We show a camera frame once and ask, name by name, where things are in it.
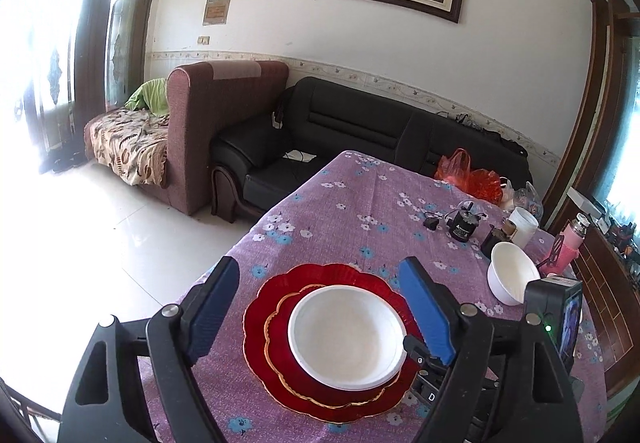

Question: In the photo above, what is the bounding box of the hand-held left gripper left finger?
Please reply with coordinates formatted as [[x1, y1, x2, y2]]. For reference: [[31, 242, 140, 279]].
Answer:
[[57, 257, 241, 443]]

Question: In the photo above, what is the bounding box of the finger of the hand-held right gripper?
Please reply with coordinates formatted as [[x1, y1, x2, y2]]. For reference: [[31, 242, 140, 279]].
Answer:
[[403, 336, 448, 386]]

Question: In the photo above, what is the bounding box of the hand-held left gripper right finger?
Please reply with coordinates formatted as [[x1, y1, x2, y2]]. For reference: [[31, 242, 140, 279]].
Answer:
[[398, 257, 586, 443]]

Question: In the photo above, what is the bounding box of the white bowl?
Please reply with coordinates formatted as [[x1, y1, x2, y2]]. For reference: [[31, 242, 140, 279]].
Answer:
[[487, 242, 542, 307], [288, 285, 408, 390]]

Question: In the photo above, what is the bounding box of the large red scalloped plate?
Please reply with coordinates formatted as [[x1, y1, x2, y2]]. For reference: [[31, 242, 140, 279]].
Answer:
[[243, 263, 423, 424]]

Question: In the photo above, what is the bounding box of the small red gold-rimmed plate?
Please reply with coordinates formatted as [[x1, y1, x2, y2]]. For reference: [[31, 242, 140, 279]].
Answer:
[[263, 284, 401, 408]]

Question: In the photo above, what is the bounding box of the pink bottle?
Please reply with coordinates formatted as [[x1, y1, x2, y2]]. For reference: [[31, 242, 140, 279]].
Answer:
[[537, 213, 592, 278]]

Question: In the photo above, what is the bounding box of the wooden cabinet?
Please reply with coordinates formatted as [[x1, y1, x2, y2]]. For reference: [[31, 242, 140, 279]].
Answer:
[[570, 218, 640, 396]]

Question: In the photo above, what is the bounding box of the white plastic cup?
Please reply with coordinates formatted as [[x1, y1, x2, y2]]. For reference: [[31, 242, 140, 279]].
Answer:
[[507, 207, 540, 249]]

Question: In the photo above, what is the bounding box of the dark brown small box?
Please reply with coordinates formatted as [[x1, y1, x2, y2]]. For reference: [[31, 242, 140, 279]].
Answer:
[[481, 223, 517, 260]]

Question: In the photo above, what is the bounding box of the black cylindrical motor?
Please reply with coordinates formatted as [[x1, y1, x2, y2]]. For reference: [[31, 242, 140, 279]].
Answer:
[[446, 204, 482, 242]]

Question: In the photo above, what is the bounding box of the white box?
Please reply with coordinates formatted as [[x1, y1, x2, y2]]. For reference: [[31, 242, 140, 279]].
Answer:
[[566, 187, 609, 220]]

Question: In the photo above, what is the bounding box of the clear plastic bag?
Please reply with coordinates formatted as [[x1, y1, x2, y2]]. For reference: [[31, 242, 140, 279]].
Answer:
[[514, 182, 545, 220]]

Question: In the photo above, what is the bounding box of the white plastic bag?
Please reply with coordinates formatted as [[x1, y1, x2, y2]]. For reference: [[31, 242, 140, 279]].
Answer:
[[499, 178, 517, 212]]

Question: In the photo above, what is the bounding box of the purple floral tablecloth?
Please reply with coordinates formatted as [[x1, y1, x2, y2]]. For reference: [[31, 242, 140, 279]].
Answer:
[[135, 150, 608, 443]]

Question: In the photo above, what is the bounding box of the orange-red plastic bag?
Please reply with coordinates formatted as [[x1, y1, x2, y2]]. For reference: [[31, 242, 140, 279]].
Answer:
[[461, 169, 504, 206]]

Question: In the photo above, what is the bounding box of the beige patterned blanket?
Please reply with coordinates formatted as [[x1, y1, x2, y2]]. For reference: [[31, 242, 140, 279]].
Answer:
[[90, 107, 171, 188]]

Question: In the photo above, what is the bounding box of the maroon fabric sofa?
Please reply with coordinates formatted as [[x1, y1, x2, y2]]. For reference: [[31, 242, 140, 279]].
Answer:
[[84, 60, 290, 218]]

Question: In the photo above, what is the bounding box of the black leather sofa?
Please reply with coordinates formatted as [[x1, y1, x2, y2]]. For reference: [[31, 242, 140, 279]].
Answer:
[[209, 76, 532, 224]]

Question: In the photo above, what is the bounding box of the green cloth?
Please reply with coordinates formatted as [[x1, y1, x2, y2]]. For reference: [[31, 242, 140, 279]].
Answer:
[[125, 78, 170, 116]]

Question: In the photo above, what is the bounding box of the dark wooden glass door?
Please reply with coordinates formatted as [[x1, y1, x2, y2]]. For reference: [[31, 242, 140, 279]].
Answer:
[[30, 0, 170, 174]]

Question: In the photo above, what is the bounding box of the wooden door frame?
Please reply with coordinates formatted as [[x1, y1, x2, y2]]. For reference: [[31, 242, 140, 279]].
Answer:
[[542, 0, 640, 226]]

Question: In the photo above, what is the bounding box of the small wall plaque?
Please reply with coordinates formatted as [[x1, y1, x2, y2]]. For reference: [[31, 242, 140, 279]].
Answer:
[[203, 0, 232, 26]]

